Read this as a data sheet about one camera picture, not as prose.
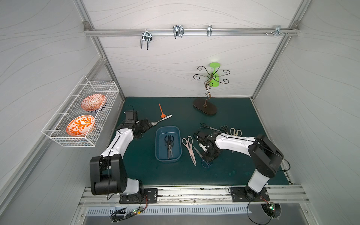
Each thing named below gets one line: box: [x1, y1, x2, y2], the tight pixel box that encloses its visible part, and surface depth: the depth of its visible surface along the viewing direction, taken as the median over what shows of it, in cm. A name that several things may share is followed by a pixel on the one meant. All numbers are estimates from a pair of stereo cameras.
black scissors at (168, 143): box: [164, 135, 174, 160], surface depth 95 cm
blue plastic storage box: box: [155, 125, 183, 164], surface depth 94 cm
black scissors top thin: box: [197, 122, 222, 133], surface depth 104 cm
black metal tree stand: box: [193, 66, 231, 116], surface depth 106 cm
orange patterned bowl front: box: [66, 114, 96, 137], surface depth 64 cm
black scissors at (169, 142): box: [164, 135, 175, 160], surface depth 95 cm
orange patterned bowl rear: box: [80, 93, 107, 113], surface depth 73 cm
